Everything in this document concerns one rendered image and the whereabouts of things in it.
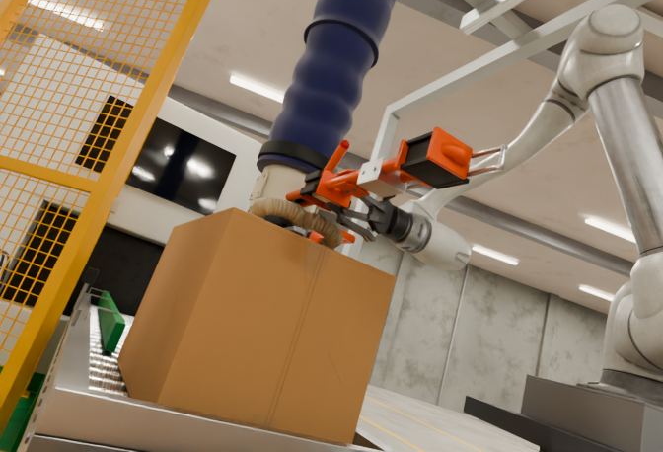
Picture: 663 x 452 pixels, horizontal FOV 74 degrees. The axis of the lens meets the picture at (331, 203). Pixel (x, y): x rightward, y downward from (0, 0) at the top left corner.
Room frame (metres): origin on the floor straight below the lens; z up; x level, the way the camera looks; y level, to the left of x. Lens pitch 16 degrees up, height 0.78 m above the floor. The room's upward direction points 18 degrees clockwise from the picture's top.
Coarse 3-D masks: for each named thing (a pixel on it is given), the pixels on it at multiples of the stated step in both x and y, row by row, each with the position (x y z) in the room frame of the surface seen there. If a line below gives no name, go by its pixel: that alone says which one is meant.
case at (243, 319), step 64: (192, 256) 0.94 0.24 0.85; (256, 256) 0.82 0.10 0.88; (320, 256) 0.88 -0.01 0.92; (192, 320) 0.79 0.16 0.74; (256, 320) 0.84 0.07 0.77; (320, 320) 0.90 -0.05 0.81; (384, 320) 0.96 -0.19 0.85; (128, 384) 1.04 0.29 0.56; (192, 384) 0.81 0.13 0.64; (256, 384) 0.86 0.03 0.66; (320, 384) 0.91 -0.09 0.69
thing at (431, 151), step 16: (416, 144) 0.61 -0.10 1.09; (432, 144) 0.55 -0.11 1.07; (464, 144) 0.58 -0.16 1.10; (400, 160) 0.62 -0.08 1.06; (416, 160) 0.59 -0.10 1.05; (432, 160) 0.56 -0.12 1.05; (448, 160) 0.57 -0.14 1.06; (416, 176) 0.63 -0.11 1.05; (432, 176) 0.61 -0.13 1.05; (448, 176) 0.59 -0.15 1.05; (464, 176) 0.58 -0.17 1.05
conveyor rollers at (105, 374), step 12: (96, 312) 2.38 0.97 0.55; (96, 324) 1.97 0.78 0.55; (96, 336) 1.64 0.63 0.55; (96, 348) 1.40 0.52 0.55; (120, 348) 1.59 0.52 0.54; (96, 360) 1.24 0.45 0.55; (108, 360) 1.32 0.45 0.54; (96, 372) 1.14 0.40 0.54; (108, 372) 1.16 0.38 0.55; (120, 372) 1.25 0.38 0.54; (96, 384) 1.06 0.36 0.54; (108, 384) 1.07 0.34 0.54; (120, 384) 1.09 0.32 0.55
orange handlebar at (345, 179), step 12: (444, 144) 0.56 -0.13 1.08; (456, 144) 0.55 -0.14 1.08; (456, 156) 0.56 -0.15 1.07; (468, 156) 0.56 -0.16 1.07; (384, 168) 0.68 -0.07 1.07; (336, 180) 0.83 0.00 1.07; (348, 180) 0.79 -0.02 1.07; (408, 180) 0.69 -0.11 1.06; (348, 192) 0.84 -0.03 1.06; (360, 192) 0.82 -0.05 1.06; (300, 204) 1.08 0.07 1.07; (312, 204) 1.03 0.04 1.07; (348, 240) 1.29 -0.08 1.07
